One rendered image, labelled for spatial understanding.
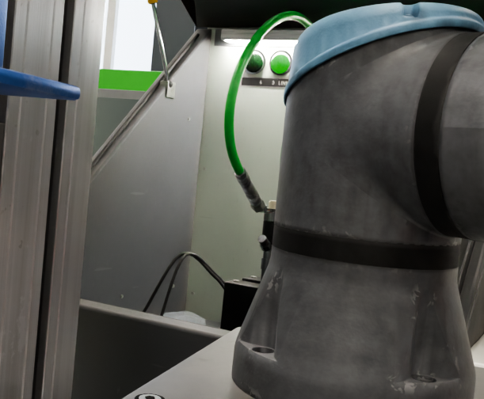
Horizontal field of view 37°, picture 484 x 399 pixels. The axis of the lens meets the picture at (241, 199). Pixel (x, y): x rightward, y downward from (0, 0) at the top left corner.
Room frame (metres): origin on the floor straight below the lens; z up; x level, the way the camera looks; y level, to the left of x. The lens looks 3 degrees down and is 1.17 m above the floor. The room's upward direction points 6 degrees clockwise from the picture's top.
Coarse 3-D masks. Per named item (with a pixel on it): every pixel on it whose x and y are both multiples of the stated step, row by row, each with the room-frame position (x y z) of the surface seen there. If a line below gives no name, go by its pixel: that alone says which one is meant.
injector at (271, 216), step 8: (264, 216) 1.17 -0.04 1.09; (272, 216) 1.16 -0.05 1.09; (264, 224) 1.17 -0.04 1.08; (272, 224) 1.16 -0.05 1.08; (264, 232) 1.17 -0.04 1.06; (272, 232) 1.16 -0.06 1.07; (264, 240) 1.14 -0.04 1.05; (264, 248) 1.16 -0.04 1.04; (264, 256) 1.17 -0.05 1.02; (264, 264) 1.17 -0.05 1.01; (264, 272) 1.17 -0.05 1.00
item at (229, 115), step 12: (288, 12) 1.16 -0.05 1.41; (264, 24) 1.09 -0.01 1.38; (276, 24) 1.12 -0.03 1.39; (252, 36) 1.07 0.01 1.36; (252, 48) 1.05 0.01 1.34; (240, 60) 1.04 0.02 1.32; (240, 72) 1.03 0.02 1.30; (228, 96) 1.02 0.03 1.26; (228, 108) 1.01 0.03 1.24; (228, 120) 1.02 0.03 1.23; (228, 132) 1.02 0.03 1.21; (228, 144) 1.03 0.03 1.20; (228, 156) 1.04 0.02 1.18; (240, 168) 1.05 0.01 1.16
